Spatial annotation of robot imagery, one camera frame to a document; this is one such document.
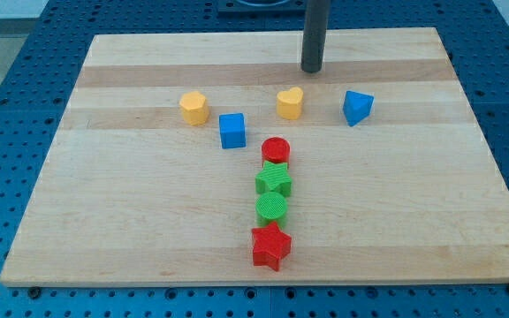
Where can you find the yellow heart block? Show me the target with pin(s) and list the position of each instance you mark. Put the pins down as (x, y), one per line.
(289, 103)

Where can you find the blue cube block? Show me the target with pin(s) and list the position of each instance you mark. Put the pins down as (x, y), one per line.
(232, 130)

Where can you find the red cylinder block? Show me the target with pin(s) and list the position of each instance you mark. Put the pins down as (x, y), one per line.
(276, 150)

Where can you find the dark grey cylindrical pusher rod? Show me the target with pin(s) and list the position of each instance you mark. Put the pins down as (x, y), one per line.
(314, 35)

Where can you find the red star block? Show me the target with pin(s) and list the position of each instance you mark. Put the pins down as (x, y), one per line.
(270, 246)

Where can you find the blue triangle block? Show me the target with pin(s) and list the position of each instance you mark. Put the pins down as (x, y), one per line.
(357, 106)

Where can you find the light wooden board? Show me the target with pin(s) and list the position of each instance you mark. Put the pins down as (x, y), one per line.
(132, 195)

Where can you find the yellow hexagon block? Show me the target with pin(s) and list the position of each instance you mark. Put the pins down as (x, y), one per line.
(194, 108)

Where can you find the green cylinder block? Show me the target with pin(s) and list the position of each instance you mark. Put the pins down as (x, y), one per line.
(271, 207)

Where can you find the green star block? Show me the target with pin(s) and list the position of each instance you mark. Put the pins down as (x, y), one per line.
(274, 177)

